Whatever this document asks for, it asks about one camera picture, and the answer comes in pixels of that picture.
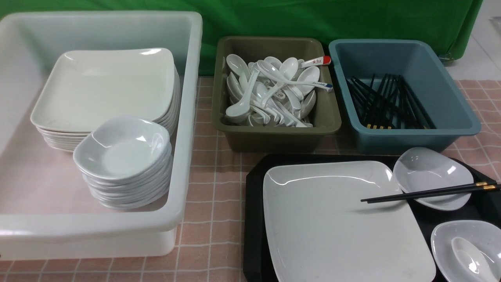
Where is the stack of square plates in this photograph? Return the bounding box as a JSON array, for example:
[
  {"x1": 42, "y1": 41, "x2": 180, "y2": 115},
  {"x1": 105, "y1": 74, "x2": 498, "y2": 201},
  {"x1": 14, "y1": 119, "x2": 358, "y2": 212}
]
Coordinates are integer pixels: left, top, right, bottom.
[{"x1": 35, "y1": 70, "x2": 182, "y2": 152}]

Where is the blue chopstick bin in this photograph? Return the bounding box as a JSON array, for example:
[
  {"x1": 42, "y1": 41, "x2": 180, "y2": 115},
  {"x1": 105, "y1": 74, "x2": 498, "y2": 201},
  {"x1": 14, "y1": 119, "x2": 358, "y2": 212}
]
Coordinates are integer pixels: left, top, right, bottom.
[{"x1": 329, "y1": 39, "x2": 481, "y2": 155}]

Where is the top stacked white bowl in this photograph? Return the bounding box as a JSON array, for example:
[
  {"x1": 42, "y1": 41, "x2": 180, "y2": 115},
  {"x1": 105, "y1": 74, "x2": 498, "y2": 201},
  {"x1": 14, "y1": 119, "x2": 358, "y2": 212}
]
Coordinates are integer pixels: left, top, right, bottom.
[{"x1": 73, "y1": 116, "x2": 171, "y2": 181}]

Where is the red tipped white spoon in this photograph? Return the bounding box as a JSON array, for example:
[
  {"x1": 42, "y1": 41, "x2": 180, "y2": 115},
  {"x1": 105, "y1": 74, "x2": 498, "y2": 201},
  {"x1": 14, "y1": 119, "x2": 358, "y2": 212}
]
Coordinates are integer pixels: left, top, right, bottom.
[{"x1": 298, "y1": 56, "x2": 332, "y2": 69}]

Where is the white bowl tray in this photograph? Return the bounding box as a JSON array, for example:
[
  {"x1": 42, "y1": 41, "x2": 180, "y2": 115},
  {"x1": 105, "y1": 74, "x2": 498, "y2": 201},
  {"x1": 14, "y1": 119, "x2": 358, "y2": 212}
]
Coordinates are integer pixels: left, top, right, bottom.
[
  {"x1": 431, "y1": 220, "x2": 501, "y2": 282},
  {"x1": 393, "y1": 147, "x2": 474, "y2": 193}
]

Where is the top stacked square plate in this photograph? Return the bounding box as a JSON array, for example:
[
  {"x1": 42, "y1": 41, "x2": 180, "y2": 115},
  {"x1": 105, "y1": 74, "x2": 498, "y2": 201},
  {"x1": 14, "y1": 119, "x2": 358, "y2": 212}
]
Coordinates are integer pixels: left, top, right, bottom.
[{"x1": 31, "y1": 48, "x2": 177, "y2": 133}]

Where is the pile of black chopsticks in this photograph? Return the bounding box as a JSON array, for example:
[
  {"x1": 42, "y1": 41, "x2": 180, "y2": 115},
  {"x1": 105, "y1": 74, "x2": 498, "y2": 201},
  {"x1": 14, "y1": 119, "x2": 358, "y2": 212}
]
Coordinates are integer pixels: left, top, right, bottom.
[{"x1": 346, "y1": 74, "x2": 436, "y2": 130}]

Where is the pile of white spoons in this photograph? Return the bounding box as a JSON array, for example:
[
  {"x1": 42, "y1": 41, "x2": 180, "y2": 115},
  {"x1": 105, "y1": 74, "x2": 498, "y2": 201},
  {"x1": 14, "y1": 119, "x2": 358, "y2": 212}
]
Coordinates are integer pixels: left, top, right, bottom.
[{"x1": 224, "y1": 54, "x2": 325, "y2": 127}]

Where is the stack of white bowls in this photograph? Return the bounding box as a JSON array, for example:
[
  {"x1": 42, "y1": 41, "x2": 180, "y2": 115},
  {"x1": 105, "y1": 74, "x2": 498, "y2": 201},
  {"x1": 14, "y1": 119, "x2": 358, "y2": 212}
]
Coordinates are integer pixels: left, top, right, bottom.
[{"x1": 82, "y1": 145, "x2": 173, "y2": 210}]

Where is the black serving tray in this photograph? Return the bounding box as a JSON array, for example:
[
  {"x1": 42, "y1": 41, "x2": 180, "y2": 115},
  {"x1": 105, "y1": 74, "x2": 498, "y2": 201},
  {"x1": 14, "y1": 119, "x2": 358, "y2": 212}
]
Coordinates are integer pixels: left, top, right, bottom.
[{"x1": 243, "y1": 154, "x2": 501, "y2": 282}]

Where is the large white square plate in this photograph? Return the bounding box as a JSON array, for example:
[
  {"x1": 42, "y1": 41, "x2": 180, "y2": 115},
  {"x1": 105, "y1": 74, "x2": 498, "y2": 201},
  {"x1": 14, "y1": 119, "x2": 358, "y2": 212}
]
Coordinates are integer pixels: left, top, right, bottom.
[{"x1": 263, "y1": 161, "x2": 436, "y2": 282}]

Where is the pink checked tablecloth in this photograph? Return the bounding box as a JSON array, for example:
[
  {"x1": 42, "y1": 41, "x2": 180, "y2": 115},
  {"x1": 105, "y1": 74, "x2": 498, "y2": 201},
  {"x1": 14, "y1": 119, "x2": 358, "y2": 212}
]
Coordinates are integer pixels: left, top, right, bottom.
[{"x1": 0, "y1": 77, "x2": 501, "y2": 282}]

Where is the large white plastic tub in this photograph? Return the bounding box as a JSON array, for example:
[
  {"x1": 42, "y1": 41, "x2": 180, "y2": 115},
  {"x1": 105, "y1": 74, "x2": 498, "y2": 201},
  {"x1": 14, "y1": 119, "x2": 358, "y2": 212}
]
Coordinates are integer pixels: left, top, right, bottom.
[{"x1": 1, "y1": 11, "x2": 202, "y2": 261}]

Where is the green backdrop cloth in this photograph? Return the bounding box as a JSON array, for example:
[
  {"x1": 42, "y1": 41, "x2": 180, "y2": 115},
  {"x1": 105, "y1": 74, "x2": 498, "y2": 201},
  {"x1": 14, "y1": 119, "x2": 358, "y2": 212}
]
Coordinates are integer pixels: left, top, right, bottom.
[{"x1": 1, "y1": 0, "x2": 483, "y2": 76}]

